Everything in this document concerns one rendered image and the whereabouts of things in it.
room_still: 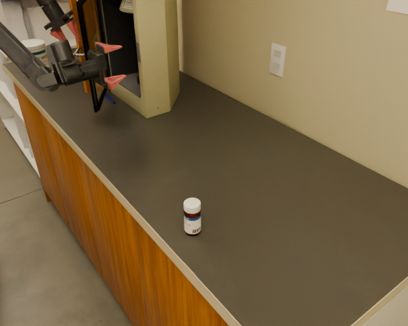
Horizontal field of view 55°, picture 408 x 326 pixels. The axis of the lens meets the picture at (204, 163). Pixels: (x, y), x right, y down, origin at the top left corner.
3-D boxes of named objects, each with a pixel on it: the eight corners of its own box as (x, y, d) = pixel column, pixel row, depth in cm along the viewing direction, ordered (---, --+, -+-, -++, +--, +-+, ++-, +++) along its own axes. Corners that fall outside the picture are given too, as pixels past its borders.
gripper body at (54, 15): (51, 27, 142) (38, 8, 138) (75, 14, 140) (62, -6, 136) (46, 32, 136) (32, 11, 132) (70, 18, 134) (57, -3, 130)
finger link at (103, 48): (125, 41, 122) (97, 48, 117) (128, 64, 126) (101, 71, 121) (115, 37, 127) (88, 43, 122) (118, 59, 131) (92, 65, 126)
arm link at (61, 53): (48, 89, 124) (39, 89, 116) (35, 53, 122) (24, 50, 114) (85, 77, 124) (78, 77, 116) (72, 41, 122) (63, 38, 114)
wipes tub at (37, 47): (46, 66, 204) (39, 37, 195) (54, 73, 195) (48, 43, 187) (20, 71, 197) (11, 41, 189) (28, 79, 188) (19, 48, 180)
